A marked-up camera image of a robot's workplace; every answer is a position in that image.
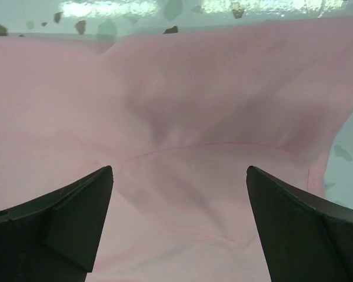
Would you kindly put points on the pink t shirt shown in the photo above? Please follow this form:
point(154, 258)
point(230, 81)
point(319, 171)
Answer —
point(179, 118)

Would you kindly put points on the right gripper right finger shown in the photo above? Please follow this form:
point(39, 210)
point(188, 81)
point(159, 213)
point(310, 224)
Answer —
point(304, 237)

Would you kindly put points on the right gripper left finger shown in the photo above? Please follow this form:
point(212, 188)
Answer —
point(55, 237)

